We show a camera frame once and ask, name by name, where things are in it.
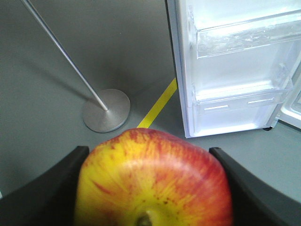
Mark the clear door bin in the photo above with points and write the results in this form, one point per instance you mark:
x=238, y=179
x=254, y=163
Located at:
x=242, y=107
x=253, y=33

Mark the clear lower door bin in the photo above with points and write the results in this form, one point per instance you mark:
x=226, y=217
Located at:
x=242, y=107

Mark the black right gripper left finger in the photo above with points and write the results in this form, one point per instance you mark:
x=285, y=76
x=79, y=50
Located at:
x=48, y=200

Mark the fridge door white inside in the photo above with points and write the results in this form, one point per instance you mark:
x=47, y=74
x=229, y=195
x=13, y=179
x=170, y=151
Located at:
x=273, y=62

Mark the silver sign stand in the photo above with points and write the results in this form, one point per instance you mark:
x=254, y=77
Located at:
x=108, y=109

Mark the red yellow apple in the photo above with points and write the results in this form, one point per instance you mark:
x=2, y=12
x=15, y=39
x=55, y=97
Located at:
x=146, y=177

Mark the clear middle door bin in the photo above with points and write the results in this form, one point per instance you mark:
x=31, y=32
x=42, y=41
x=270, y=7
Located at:
x=253, y=33

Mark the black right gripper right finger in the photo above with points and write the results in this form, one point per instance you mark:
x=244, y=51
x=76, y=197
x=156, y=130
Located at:
x=255, y=203

